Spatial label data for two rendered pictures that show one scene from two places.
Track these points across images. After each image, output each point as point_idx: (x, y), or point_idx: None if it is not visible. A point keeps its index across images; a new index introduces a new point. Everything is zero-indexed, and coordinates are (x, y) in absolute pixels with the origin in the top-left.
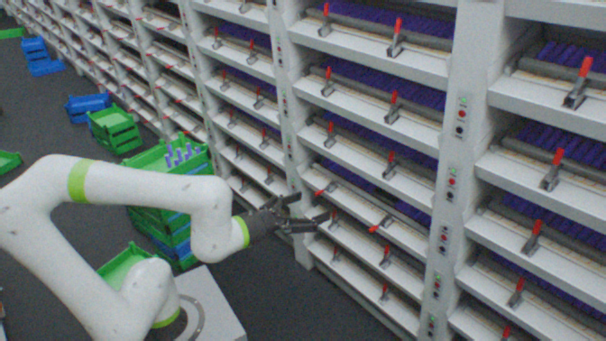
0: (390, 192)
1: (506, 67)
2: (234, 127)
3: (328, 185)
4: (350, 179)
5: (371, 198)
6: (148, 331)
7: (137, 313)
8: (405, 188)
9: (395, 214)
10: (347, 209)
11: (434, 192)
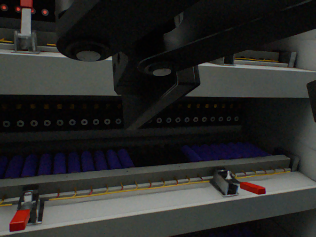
0: (156, 160)
1: None
2: None
3: (28, 196)
4: (65, 171)
5: (159, 168)
6: None
7: None
8: (264, 67)
9: (221, 163)
10: (119, 230)
11: (285, 67)
